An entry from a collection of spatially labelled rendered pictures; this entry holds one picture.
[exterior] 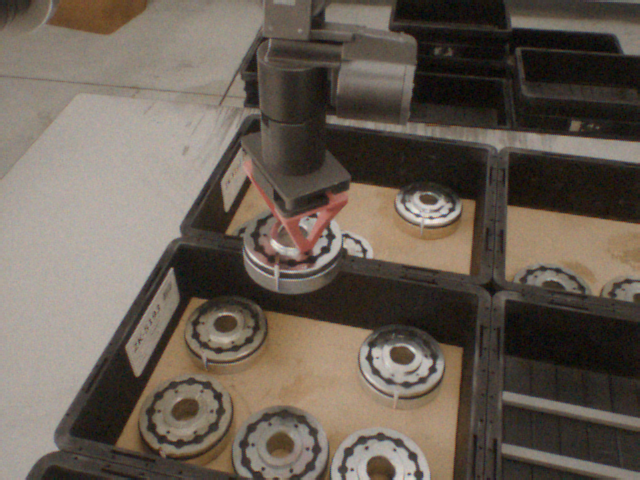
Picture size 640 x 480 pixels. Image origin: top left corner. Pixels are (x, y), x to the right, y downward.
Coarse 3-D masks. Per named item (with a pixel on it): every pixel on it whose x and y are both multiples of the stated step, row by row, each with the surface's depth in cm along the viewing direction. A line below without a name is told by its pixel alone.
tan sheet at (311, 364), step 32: (288, 320) 81; (288, 352) 77; (320, 352) 77; (352, 352) 77; (448, 352) 77; (224, 384) 74; (256, 384) 74; (288, 384) 74; (320, 384) 74; (352, 384) 74; (448, 384) 74; (192, 416) 71; (320, 416) 71; (352, 416) 71; (384, 416) 71; (416, 416) 71; (448, 416) 71; (128, 448) 68; (448, 448) 68
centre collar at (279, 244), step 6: (276, 222) 64; (300, 222) 64; (306, 222) 64; (276, 228) 63; (282, 228) 64; (300, 228) 64; (306, 228) 63; (270, 234) 62; (276, 234) 62; (270, 240) 62; (276, 240) 62; (282, 240) 62; (276, 246) 62; (282, 246) 61; (288, 246) 61; (294, 246) 61; (288, 252) 61; (294, 252) 61
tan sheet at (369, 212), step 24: (360, 192) 101; (384, 192) 101; (240, 216) 96; (336, 216) 96; (360, 216) 96; (384, 216) 96; (384, 240) 92; (408, 240) 92; (432, 240) 92; (456, 240) 92; (408, 264) 89; (432, 264) 89; (456, 264) 89
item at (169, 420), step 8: (184, 392) 69; (192, 392) 69; (168, 400) 68; (176, 400) 68; (184, 400) 69; (192, 400) 69; (200, 400) 68; (168, 408) 67; (200, 408) 67; (168, 416) 67; (200, 416) 67; (168, 424) 66; (176, 424) 66; (184, 424) 66; (192, 424) 66
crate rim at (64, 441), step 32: (448, 288) 72; (480, 288) 72; (128, 320) 68; (480, 320) 68; (480, 352) 67; (96, 384) 62; (480, 384) 62; (64, 416) 60; (480, 416) 60; (64, 448) 57; (96, 448) 57; (480, 448) 58
